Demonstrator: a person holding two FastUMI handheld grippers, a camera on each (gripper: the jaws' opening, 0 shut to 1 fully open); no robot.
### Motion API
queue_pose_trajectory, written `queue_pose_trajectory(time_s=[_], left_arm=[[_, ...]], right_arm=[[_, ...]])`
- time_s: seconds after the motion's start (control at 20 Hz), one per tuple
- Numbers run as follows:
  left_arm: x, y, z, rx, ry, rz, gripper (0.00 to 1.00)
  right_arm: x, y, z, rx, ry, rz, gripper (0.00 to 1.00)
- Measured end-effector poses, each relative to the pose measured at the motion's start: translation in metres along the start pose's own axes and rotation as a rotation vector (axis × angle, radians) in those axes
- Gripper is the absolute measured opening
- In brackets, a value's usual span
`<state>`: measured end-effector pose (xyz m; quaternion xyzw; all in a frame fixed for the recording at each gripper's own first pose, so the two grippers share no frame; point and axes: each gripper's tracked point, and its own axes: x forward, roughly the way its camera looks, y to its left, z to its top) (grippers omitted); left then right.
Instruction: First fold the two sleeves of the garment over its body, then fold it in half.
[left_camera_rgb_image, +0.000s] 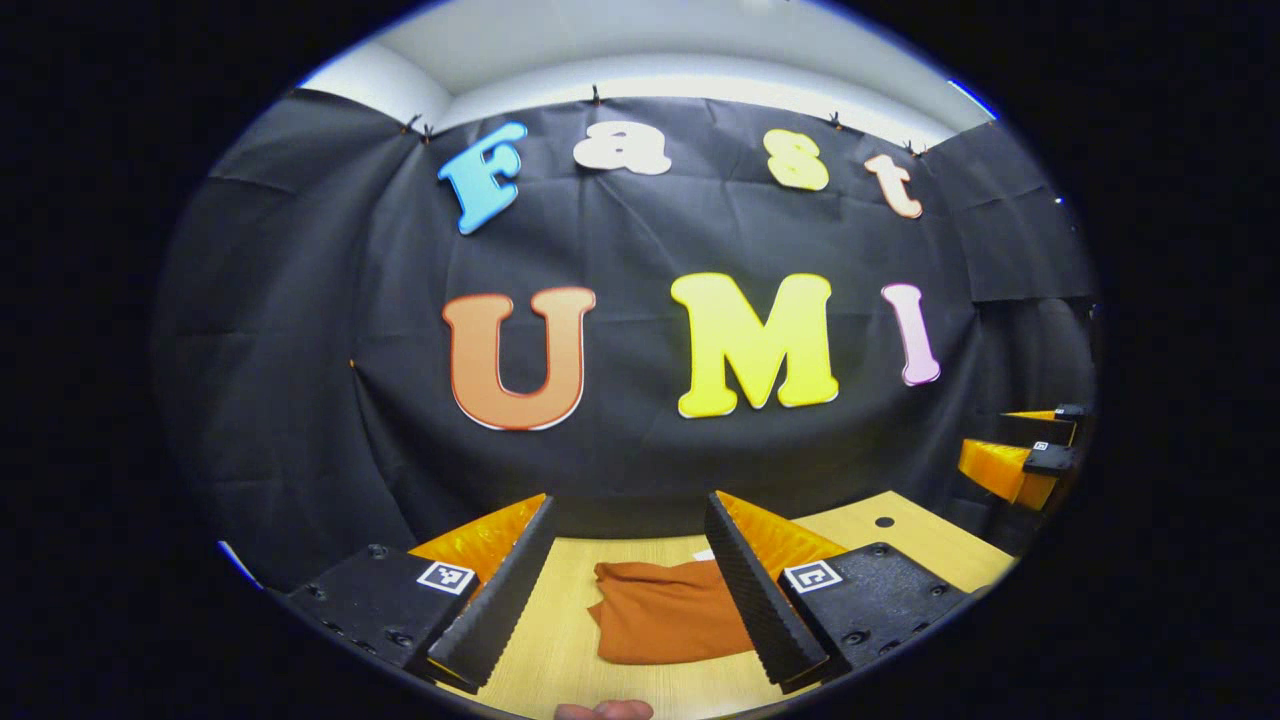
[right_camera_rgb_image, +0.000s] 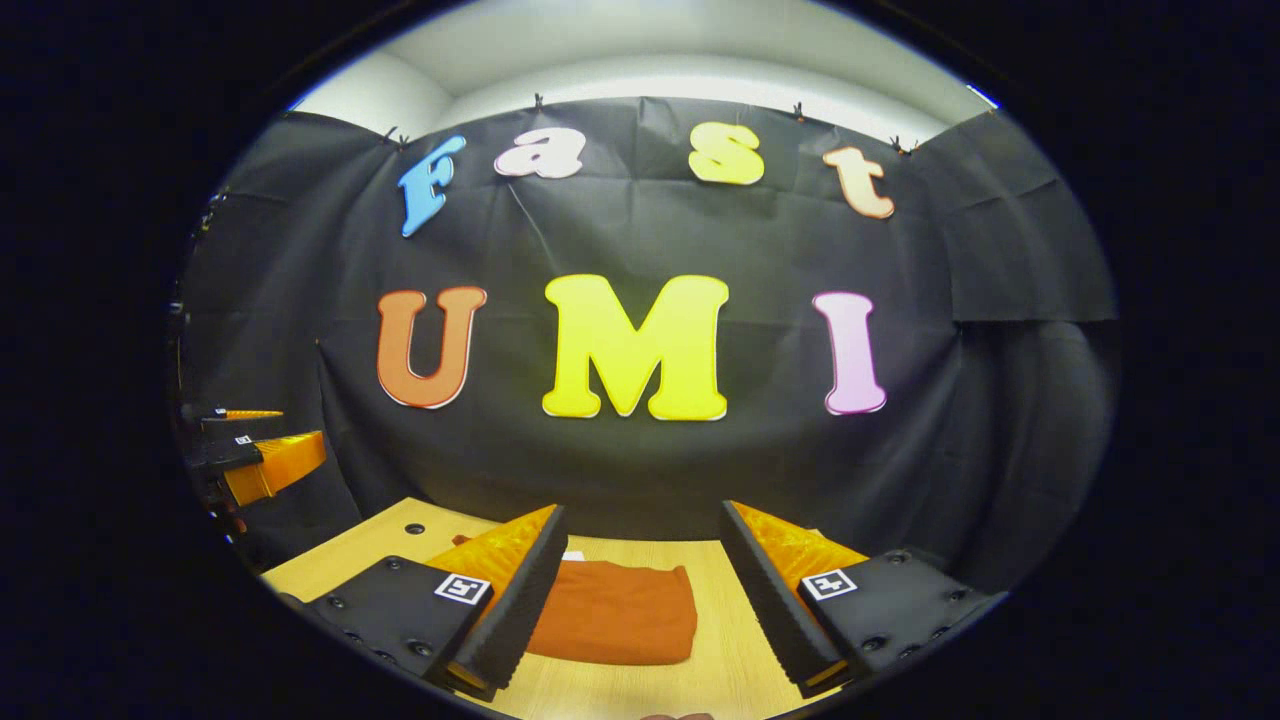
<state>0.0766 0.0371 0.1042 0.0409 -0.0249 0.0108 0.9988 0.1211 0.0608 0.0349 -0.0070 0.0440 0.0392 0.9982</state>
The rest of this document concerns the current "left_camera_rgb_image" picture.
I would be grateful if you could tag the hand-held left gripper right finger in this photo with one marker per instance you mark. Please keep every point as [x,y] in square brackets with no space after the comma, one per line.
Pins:
[760,600]

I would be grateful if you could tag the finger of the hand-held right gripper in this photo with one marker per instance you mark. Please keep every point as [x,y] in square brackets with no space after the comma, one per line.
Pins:
[1050,460]
[1035,430]

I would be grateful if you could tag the ceiling light strip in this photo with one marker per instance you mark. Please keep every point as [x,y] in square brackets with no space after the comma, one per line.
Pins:
[972,98]

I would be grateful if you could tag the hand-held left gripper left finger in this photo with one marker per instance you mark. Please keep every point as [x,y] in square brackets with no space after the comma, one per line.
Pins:
[500,600]

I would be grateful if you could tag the rust orange button shirt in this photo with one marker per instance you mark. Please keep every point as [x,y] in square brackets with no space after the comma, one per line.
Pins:
[660,610]

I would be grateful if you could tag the black backdrop cloth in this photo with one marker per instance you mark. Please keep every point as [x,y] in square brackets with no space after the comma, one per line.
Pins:
[600,460]

